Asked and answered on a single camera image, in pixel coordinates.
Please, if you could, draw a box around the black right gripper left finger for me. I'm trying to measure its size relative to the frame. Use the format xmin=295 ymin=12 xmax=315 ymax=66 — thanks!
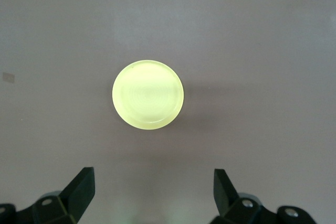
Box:
xmin=0 ymin=166 xmax=95 ymax=224

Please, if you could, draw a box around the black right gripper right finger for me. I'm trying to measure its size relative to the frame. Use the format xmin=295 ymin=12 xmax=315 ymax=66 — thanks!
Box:
xmin=213 ymin=168 xmax=317 ymax=224

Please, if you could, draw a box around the yellow round plate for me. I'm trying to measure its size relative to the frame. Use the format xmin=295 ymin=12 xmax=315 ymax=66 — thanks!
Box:
xmin=112 ymin=59 xmax=185 ymax=131

